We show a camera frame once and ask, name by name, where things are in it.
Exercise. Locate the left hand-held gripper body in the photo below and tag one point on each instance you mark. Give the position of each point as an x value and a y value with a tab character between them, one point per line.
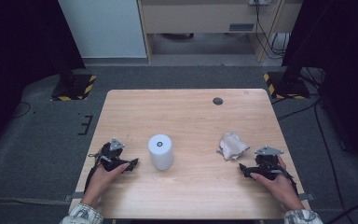
110	158

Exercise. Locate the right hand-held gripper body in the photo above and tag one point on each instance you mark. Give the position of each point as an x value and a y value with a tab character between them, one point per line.
267	166

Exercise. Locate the white cylindrical cup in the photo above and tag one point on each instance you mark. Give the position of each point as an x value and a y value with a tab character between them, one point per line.
161	154

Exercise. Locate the person's left hand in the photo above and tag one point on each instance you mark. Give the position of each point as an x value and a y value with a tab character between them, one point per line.
101	183

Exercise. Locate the person's right hand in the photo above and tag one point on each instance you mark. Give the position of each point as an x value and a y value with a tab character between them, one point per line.
281	189

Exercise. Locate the dark round table grommet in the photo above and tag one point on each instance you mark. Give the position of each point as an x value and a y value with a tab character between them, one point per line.
217	101

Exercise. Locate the striped black stand base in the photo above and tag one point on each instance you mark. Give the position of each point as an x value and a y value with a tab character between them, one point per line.
74	88
287	88

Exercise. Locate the white cabinet panel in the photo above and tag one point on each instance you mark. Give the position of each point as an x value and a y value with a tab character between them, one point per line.
102	28

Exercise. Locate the black curtain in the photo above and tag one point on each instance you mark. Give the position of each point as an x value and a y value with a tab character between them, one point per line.
18	46
338	46

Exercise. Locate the light wooden desk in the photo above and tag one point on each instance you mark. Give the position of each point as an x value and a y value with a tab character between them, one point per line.
199	15

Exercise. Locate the white power strip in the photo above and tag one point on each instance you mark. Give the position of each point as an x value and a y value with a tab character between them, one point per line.
258	2

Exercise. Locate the grey table bracket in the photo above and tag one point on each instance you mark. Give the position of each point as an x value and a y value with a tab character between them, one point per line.
74	196
306	197

